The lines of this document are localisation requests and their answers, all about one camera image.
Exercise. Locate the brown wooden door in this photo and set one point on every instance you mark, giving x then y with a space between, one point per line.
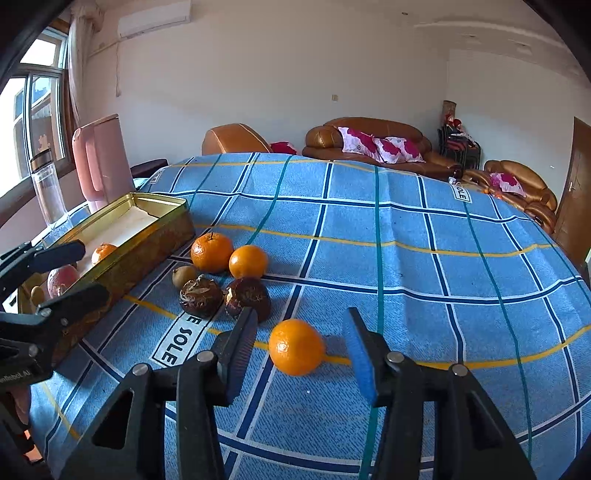
575 194

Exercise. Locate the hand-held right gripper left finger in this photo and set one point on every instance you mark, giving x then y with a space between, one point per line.
242 350

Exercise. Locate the pink electric kettle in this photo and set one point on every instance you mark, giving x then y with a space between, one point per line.
111 157

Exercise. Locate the small orange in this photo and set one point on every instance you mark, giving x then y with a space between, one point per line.
248 262

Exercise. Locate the black round stool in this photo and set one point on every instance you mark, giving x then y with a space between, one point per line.
150 166

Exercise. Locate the mandarin with green stem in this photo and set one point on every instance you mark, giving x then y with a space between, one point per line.
211 253

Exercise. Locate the brown leather sofa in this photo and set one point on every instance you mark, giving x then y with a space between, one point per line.
369 125

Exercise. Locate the white air conditioner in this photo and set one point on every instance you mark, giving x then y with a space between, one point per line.
152 18

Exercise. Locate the gold metal tin box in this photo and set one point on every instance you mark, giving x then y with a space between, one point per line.
138 217

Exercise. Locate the dark brown mangosteen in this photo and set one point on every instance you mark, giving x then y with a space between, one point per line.
247 293
201 297

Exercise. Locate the brown kiwi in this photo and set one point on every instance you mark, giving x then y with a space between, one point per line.
38 297
183 277

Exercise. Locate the person's left hand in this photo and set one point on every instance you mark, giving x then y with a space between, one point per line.
21 400

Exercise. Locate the tall patterned vase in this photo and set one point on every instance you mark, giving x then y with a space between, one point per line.
449 110

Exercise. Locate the white conduit pipe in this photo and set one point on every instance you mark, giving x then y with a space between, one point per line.
118 69

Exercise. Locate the brown leather armchair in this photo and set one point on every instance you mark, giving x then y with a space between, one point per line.
521 170

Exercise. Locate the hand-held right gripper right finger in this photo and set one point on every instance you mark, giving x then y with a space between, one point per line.
360 355

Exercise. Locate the medium orange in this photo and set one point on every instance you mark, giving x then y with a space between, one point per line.
297 347

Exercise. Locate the blue plaid blanket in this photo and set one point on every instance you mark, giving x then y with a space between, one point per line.
415 277

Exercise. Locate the large orange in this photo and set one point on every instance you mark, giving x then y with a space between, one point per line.
104 254

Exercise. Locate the beige curtain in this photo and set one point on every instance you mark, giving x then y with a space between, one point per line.
78 69

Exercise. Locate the clear glass bottle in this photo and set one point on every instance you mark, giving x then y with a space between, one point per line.
48 194

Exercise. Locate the stacked black chairs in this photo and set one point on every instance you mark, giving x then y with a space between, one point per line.
457 145

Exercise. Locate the window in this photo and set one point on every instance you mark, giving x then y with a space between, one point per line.
27 115

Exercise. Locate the red pillow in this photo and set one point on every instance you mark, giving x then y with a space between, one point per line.
284 147

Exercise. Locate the white floral pillow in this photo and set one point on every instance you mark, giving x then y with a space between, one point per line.
399 148
505 182
358 141

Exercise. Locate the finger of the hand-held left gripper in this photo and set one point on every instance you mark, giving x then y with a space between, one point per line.
69 309
55 254

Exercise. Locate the brown leather lounge chair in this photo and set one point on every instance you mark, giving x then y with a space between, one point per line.
231 138

